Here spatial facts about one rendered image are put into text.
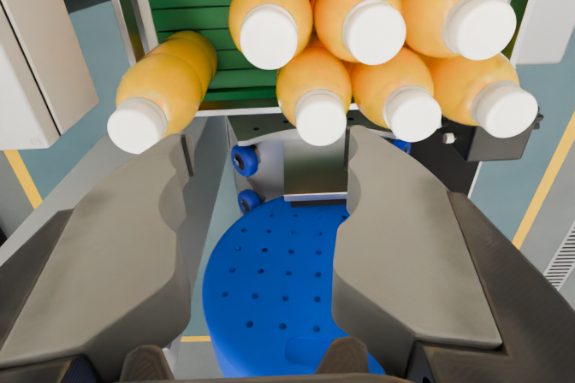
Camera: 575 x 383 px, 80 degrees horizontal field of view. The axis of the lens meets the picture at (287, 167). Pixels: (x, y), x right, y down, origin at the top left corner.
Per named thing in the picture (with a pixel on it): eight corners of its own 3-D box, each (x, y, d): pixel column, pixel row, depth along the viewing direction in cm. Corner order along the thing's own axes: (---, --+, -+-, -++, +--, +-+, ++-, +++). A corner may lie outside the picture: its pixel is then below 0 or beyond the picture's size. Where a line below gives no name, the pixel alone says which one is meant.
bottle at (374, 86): (397, 63, 45) (459, 127, 29) (346, 86, 46) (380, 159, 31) (381, 10, 41) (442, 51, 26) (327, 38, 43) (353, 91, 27)
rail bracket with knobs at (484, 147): (420, 126, 50) (448, 164, 42) (429, 78, 47) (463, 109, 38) (488, 123, 50) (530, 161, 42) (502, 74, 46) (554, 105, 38)
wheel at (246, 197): (249, 226, 50) (260, 220, 51) (255, 213, 47) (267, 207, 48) (233, 202, 52) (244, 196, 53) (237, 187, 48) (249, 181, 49)
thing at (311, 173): (283, 155, 49) (284, 212, 39) (282, 140, 48) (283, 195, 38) (353, 151, 49) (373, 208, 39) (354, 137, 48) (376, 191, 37)
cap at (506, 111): (463, 117, 29) (473, 127, 28) (494, 75, 27) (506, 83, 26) (500, 132, 30) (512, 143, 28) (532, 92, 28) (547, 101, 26)
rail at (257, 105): (159, 109, 43) (151, 119, 40) (157, 103, 42) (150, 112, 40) (483, 94, 43) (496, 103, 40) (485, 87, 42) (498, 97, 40)
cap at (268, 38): (231, 28, 25) (228, 33, 23) (275, -7, 24) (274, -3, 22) (264, 72, 27) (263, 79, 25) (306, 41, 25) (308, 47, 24)
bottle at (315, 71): (287, 16, 42) (290, 61, 26) (340, 34, 43) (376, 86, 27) (270, 72, 45) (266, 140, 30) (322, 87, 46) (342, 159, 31)
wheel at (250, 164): (248, 184, 45) (261, 178, 46) (245, 154, 42) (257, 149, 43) (230, 170, 48) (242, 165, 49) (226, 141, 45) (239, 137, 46)
